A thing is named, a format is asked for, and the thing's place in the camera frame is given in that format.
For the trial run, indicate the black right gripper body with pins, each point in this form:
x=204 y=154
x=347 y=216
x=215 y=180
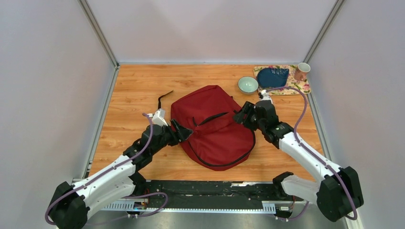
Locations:
x=253 y=123

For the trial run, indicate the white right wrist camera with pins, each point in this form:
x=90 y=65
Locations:
x=265 y=96

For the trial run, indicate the dark blue pencil pouch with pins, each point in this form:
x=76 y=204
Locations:
x=272 y=77

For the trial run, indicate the pink mug white inside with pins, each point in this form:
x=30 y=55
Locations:
x=301 y=71

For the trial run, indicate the red student backpack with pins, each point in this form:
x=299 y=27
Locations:
x=217 y=142

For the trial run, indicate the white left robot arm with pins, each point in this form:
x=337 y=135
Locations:
x=73 y=205

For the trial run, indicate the pale blue ceramic bowl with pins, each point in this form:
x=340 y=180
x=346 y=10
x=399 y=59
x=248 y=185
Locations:
x=247 y=85

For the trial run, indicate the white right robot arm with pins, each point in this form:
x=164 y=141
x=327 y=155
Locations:
x=336 y=190

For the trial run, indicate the floral rectangular tray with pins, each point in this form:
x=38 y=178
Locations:
x=303 y=86

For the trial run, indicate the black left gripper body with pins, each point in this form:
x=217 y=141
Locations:
x=168 y=137

